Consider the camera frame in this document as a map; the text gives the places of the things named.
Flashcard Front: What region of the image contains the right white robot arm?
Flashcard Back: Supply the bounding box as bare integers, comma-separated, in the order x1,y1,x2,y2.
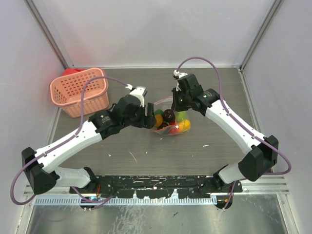
172,72,278,192

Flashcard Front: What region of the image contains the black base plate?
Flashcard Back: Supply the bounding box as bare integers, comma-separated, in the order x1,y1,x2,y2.
77,175,232,199

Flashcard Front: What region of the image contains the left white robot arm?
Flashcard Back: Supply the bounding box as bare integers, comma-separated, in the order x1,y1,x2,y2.
21,95,156,195

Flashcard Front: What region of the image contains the dark green toy avocado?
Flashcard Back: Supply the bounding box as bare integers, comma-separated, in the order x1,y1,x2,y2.
154,109,163,116

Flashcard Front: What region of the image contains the red yellow toy mango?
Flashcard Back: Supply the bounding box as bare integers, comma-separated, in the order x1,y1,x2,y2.
168,125,183,136

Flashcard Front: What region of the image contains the light green toy apple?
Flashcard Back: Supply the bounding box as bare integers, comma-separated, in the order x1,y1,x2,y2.
175,111,188,122

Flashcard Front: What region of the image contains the dark brown toy fruit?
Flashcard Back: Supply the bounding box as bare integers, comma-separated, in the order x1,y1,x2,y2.
157,122,170,130

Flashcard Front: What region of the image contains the yellow toy pear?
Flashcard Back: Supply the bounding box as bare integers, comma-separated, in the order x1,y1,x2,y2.
178,119,191,132

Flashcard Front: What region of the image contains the white slotted cable duct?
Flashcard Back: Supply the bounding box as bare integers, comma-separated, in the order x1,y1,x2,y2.
34,195,217,206

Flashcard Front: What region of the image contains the red cloth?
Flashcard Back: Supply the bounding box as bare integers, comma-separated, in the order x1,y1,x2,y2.
61,68,84,76

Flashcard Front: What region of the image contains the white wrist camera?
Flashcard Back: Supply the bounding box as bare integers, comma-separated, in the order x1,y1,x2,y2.
173,70,188,80
125,84,147,107

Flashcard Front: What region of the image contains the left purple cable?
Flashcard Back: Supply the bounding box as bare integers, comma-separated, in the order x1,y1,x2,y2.
9,76,134,210

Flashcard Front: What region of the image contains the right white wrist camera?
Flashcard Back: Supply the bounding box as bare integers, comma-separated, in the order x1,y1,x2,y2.
173,70,188,80

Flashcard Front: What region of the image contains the clear zip top bag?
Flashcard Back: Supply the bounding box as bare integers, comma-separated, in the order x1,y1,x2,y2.
152,96,191,136

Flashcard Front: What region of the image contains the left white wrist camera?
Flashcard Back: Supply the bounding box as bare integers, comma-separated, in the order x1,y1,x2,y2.
125,84,147,107

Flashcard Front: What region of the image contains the pink plastic basket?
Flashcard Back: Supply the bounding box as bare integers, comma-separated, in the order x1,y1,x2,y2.
49,68,109,118

